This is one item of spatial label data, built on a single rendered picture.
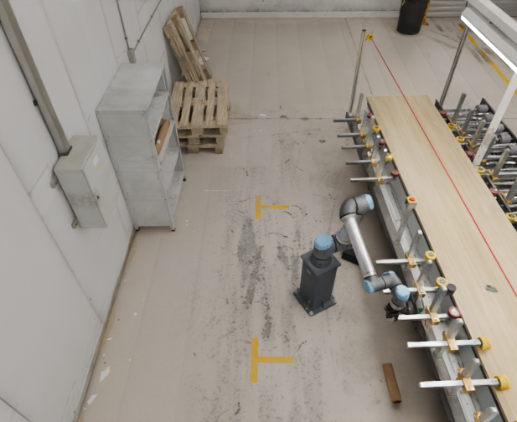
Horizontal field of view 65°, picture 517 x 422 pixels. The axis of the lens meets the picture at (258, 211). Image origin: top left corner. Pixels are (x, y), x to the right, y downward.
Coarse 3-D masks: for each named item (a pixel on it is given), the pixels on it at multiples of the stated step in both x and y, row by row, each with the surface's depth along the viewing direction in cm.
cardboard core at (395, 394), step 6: (384, 366) 339; (390, 366) 337; (384, 372) 338; (390, 372) 334; (390, 378) 330; (390, 384) 327; (396, 384) 327; (390, 390) 325; (396, 390) 323; (390, 396) 323; (396, 396) 320; (396, 402) 324
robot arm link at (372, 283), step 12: (348, 204) 281; (348, 216) 278; (348, 228) 278; (360, 240) 273; (360, 252) 271; (360, 264) 270; (372, 264) 270; (372, 276) 265; (372, 288) 262; (384, 288) 265
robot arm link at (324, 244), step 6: (318, 234) 336; (324, 234) 335; (318, 240) 331; (324, 240) 331; (330, 240) 330; (318, 246) 329; (324, 246) 327; (330, 246) 329; (336, 246) 332; (318, 252) 333; (324, 252) 332; (330, 252) 334; (318, 258) 338; (324, 258) 337
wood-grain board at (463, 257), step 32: (384, 96) 483; (416, 96) 482; (384, 128) 436; (416, 128) 435; (448, 128) 435; (416, 160) 397; (448, 160) 397; (416, 192) 365; (448, 192) 365; (480, 192) 364; (448, 224) 337; (480, 224) 337; (448, 256) 314; (480, 256) 313; (512, 256) 313; (480, 288) 293; (480, 320) 275; (512, 320) 275; (480, 352) 260; (512, 352) 259; (512, 384) 245; (512, 416) 232
